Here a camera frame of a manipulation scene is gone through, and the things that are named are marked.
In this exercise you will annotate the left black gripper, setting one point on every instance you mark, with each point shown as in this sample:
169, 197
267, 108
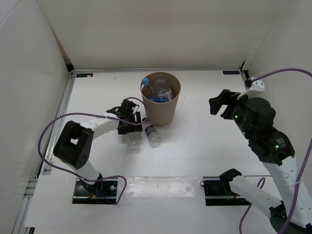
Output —
123, 130

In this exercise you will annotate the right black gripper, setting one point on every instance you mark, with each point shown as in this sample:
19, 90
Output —
225, 95

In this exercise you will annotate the clear white-cap plastic bottle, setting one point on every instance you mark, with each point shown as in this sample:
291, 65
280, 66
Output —
134, 141

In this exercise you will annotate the black-label plastic bottle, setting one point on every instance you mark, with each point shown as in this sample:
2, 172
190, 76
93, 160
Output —
151, 133

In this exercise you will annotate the blue-label blue-cap plastic bottle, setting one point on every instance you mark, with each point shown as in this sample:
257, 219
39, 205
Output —
148, 90

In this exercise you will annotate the white-blue label plastic bottle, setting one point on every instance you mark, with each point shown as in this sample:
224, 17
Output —
163, 90

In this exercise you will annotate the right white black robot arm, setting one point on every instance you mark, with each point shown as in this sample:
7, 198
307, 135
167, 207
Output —
292, 213

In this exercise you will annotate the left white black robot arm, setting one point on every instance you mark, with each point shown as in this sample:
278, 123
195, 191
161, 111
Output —
74, 144

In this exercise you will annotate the brown paper bin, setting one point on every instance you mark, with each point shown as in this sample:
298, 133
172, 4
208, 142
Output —
161, 113

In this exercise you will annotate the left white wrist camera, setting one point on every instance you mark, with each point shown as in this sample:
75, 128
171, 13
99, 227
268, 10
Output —
115, 111

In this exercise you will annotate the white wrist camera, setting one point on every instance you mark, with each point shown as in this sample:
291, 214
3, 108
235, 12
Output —
115, 111
253, 87

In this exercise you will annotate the aluminium frame rail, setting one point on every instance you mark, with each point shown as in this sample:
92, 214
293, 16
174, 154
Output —
72, 70

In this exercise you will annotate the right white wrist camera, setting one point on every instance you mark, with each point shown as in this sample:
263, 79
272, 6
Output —
253, 87

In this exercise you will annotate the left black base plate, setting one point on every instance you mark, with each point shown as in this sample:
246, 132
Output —
104, 192

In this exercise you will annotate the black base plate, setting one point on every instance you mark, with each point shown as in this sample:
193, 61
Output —
104, 192
215, 195

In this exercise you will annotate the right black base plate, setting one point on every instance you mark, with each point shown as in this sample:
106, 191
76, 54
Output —
215, 195

